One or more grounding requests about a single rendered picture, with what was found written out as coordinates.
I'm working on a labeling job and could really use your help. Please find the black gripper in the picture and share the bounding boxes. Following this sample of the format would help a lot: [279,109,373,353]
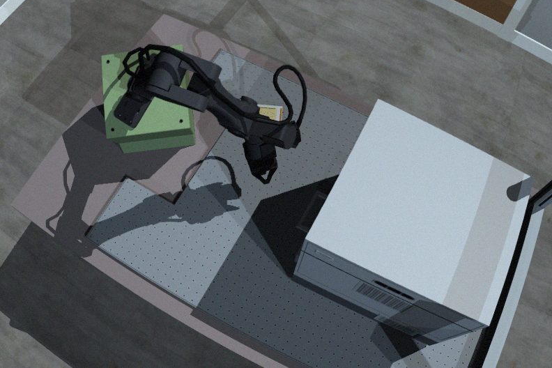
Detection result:
[243,141,278,185]

